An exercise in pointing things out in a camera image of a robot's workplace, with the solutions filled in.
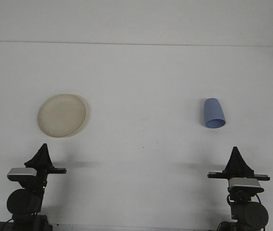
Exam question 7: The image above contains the pale round plate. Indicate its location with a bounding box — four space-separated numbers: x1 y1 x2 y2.
37 93 88 138

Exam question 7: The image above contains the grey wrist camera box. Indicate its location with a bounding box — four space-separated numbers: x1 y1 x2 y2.
228 177 264 194
7 167 37 183

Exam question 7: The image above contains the pale blue cup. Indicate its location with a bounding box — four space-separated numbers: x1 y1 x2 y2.
203 98 226 129

